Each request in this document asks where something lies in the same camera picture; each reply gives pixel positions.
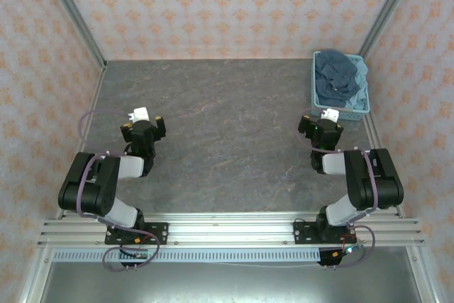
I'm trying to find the dark blue t-shirt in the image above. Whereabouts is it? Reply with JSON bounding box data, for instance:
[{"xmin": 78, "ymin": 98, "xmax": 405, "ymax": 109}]
[{"xmin": 314, "ymin": 49, "xmax": 360, "ymax": 108}]

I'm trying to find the light blue plastic basket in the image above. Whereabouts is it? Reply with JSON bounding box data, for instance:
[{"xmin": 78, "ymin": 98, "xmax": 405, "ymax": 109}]
[{"xmin": 311, "ymin": 50, "xmax": 371, "ymax": 121}]

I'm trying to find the grey metal panel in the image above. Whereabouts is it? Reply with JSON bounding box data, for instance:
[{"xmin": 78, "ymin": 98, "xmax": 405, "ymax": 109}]
[{"xmin": 33, "ymin": 248, "xmax": 428, "ymax": 303}]

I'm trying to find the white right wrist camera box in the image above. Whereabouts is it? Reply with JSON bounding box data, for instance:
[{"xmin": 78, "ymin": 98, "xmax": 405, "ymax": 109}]
[{"xmin": 320, "ymin": 108, "xmax": 341, "ymax": 122}]

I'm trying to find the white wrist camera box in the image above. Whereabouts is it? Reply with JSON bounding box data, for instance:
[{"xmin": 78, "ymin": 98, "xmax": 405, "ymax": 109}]
[
  {"xmin": 320, "ymin": 108, "xmax": 341, "ymax": 122},
  {"xmin": 128, "ymin": 106, "xmax": 150, "ymax": 122}
]

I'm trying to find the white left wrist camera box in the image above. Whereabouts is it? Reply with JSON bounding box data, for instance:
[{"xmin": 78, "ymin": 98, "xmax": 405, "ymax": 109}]
[{"xmin": 128, "ymin": 106, "xmax": 150, "ymax": 122}]

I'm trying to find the aluminium table edge rail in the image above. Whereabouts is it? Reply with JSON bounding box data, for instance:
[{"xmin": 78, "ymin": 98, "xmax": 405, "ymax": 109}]
[
  {"xmin": 364, "ymin": 110, "xmax": 405, "ymax": 219},
  {"xmin": 55, "ymin": 64, "xmax": 107, "ymax": 219}
]

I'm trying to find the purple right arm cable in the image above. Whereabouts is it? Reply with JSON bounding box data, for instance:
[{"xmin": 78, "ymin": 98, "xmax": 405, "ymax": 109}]
[{"xmin": 296, "ymin": 128, "xmax": 377, "ymax": 270}]

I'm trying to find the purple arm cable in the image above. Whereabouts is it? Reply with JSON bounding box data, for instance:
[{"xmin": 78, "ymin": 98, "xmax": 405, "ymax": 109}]
[
  {"xmin": 296, "ymin": 128, "xmax": 377, "ymax": 270},
  {"xmin": 76, "ymin": 109, "xmax": 161, "ymax": 272}
]

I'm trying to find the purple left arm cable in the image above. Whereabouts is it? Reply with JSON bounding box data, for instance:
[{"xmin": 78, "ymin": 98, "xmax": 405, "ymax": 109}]
[{"xmin": 76, "ymin": 109, "xmax": 161, "ymax": 272}]

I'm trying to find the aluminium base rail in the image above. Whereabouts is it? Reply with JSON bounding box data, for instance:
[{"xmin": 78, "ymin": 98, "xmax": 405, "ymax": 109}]
[{"xmin": 37, "ymin": 211, "xmax": 426, "ymax": 248}]

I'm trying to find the aluminium frame post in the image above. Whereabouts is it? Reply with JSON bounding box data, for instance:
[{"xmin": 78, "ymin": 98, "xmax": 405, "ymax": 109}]
[
  {"xmin": 38, "ymin": 0, "xmax": 108, "ymax": 70},
  {"xmin": 357, "ymin": 0, "xmax": 423, "ymax": 60}
]

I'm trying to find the slotted grey cable duct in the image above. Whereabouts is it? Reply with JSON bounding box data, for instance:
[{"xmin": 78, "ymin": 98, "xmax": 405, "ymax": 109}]
[{"xmin": 52, "ymin": 248, "xmax": 322, "ymax": 263}]

